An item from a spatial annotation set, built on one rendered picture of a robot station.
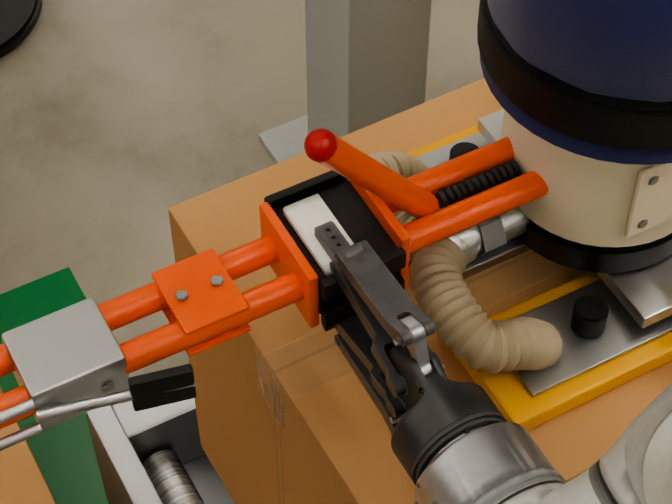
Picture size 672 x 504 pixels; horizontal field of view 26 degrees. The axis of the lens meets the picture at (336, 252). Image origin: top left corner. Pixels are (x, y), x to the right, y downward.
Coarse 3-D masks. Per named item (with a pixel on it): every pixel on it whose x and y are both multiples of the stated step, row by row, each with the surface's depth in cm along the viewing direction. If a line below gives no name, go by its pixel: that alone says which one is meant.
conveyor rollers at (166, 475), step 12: (156, 456) 173; (168, 456) 173; (144, 468) 173; (156, 468) 172; (168, 468) 172; (180, 468) 173; (156, 480) 172; (168, 480) 171; (180, 480) 171; (168, 492) 170; (180, 492) 170; (192, 492) 171
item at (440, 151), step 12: (468, 132) 131; (432, 144) 131; (444, 144) 131; (456, 144) 127; (468, 144) 126; (480, 144) 130; (420, 156) 129; (432, 156) 129; (444, 156) 129; (456, 156) 126
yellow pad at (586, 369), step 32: (576, 288) 120; (608, 288) 120; (544, 320) 118; (576, 320) 115; (608, 320) 118; (576, 352) 116; (608, 352) 116; (640, 352) 116; (480, 384) 115; (512, 384) 114; (544, 384) 114; (576, 384) 114; (608, 384) 115; (512, 416) 113; (544, 416) 113
